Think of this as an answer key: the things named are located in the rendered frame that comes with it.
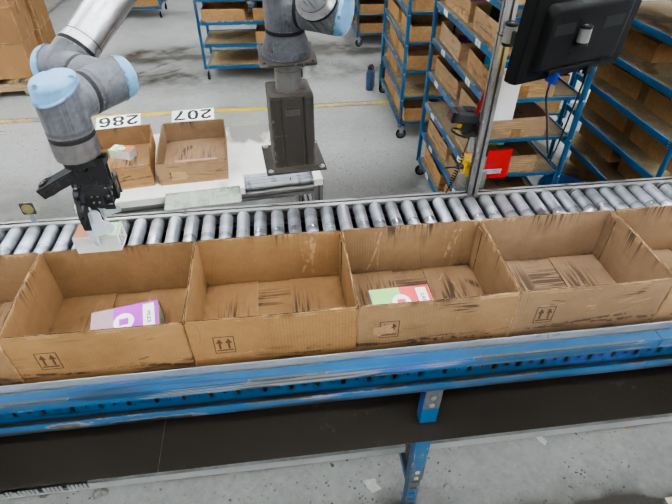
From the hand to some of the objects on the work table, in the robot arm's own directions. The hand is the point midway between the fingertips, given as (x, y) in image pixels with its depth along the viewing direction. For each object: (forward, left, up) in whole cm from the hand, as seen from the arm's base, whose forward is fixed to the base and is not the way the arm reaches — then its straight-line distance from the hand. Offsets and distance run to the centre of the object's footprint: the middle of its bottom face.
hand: (98, 232), depth 117 cm
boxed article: (-109, -22, -47) cm, 121 cm away
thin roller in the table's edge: (-78, +46, -48) cm, 102 cm away
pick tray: (-102, +10, -47) cm, 113 cm away
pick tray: (-101, -22, -47) cm, 114 cm away
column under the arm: (-97, +53, -47) cm, 120 cm away
